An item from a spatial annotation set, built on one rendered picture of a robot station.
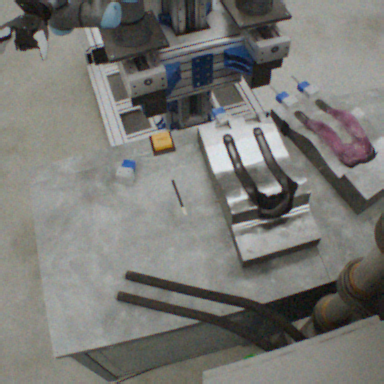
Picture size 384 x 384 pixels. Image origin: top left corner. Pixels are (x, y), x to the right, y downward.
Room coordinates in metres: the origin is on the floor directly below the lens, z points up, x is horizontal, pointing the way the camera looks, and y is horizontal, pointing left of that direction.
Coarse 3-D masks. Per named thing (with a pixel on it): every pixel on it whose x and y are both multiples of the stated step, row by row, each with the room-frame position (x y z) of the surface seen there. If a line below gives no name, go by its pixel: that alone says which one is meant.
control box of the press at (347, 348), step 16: (368, 320) 0.16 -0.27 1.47; (320, 336) 0.14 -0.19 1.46; (336, 336) 0.14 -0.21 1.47; (352, 336) 0.13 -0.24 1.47; (368, 336) 0.13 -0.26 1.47; (272, 352) 0.12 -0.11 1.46; (288, 352) 0.12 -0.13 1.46; (304, 352) 0.12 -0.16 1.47; (320, 352) 0.11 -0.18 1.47; (336, 352) 0.11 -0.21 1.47; (352, 352) 0.11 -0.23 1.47; (368, 352) 0.10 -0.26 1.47; (224, 368) 0.10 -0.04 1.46; (240, 368) 0.10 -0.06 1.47; (256, 368) 0.10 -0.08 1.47; (272, 368) 0.10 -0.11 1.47; (288, 368) 0.09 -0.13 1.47; (304, 368) 0.09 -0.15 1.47; (320, 368) 0.09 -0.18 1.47; (336, 368) 0.09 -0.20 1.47; (352, 368) 0.08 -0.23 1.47; (368, 368) 0.08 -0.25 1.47
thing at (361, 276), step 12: (372, 252) 0.29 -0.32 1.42; (360, 264) 0.29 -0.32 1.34; (372, 264) 0.27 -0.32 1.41; (360, 276) 0.27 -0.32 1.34; (372, 276) 0.26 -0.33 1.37; (360, 288) 0.26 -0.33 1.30; (372, 288) 0.25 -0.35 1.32; (336, 300) 0.28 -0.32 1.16; (324, 312) 0.28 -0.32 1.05; (336, 312) 0.26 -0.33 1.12; (348, 312) 0.25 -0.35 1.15; (300, 324) 0.32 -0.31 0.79; (312, 324) 0.29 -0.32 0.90; (312, 336) 0.26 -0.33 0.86
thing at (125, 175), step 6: (132, 156) 0.93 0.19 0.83; (126, 162) 0.90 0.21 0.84; (132, 162) 0.90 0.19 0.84; (120, 168) 0.87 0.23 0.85; (126, 168) 0.87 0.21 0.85; (132, 168) 0.87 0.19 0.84; (120, 174) 0.84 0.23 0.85; (126, 174) 0.84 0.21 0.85; (132, 174) 0.85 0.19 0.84; (120, 180) 0.84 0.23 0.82; (126, 180) 0.83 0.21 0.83; (132, 180) 0.84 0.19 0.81
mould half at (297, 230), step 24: (240, 120) 1.01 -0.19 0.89; (264, 120) 1.01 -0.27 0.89; (216, 144) 0.92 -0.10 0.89; (240, 144) 0.92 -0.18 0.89; (216, 168) 0.83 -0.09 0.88; (264, 168) 0.81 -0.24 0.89; (288, 168) 0.80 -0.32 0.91; (216, 192) 0.78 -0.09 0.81; (240, 192) 0.71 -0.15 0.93; (240, 216) 0.64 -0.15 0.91; (288, 216) 0.65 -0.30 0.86; (312, 216) 0.64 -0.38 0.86; (240, 240) 0.58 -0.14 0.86; (264, 240) 0.57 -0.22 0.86; (288, 240) 0.57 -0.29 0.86; (312, 240) 0.56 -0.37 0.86; (240, 264) 0.52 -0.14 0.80
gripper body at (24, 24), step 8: (40, 0) 1.00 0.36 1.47; (48, 8) 0.99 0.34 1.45; (24, 16) 0.94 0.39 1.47; (32, 16) 0.94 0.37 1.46; (48, 16) 0.99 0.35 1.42; (16, 24) 0.91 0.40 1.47; (24, 24) 0.91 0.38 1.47; (32, 24) 0.91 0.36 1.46; (40, 24) 0.91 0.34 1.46; (16, 32) 0.90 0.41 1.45; (24, 32) 0.89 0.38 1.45; (32, 32) 0.89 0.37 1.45; (16, 40) 0.90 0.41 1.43; (24, 40) 0.90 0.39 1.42; (32, 40) 0.89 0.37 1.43; (16, 48) 0.90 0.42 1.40; (24, 48) 0.89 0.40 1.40; (32, 48) 0.90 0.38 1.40
